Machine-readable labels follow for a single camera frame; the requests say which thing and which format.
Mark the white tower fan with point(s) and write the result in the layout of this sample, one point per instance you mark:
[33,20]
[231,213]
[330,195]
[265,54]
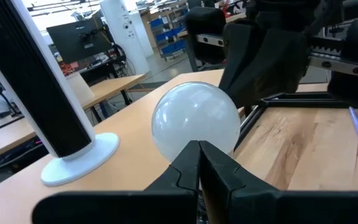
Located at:
[26,77]

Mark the black aluminium table frame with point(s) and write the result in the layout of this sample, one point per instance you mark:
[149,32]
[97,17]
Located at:
[291,100]

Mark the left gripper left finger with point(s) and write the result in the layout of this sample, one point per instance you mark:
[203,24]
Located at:
[182,174]

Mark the light wooden desk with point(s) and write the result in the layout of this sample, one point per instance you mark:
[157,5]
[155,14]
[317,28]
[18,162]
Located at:
[117,85]
[129,149]

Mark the blue storage bins shelf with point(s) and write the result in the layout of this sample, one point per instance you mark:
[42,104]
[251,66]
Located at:
[169,49]

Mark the light purple pen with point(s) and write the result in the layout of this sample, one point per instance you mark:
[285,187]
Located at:
[357,123]

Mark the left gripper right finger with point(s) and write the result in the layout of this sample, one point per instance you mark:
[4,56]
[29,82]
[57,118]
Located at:
[222,177]

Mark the white column with sensors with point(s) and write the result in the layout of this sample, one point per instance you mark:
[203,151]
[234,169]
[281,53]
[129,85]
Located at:
[126,34]

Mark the white lightbulb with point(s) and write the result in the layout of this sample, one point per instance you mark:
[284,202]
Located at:
[196,119]

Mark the white lamp shade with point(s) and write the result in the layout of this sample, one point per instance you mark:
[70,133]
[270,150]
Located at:
[81,88]

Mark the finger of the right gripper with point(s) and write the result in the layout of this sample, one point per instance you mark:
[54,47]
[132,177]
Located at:
[241,53]
[278,68]

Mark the black computer monitor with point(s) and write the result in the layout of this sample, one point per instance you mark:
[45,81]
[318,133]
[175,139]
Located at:
[76,40]

